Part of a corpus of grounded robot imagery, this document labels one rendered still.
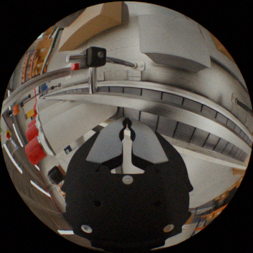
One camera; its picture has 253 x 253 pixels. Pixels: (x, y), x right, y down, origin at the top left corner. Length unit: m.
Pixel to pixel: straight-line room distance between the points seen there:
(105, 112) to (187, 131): 0.16
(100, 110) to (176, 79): 0.17
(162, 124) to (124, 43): 0.23
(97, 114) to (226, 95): 0.29
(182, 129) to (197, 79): 0.12
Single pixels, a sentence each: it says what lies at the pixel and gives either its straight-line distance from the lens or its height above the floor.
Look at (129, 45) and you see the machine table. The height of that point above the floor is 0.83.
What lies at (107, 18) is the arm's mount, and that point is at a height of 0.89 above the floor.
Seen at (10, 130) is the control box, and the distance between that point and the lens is 0.58.
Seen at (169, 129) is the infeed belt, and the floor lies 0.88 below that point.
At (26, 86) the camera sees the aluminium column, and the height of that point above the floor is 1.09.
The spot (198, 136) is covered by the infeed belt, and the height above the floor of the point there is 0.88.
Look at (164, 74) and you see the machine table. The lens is 0.20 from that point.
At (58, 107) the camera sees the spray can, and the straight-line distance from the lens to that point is 0.19.
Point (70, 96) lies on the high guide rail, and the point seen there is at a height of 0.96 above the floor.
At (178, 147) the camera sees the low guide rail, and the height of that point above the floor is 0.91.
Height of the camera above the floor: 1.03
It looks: 47 degrees down
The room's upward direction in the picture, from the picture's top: 133 degrees counter-clockwise
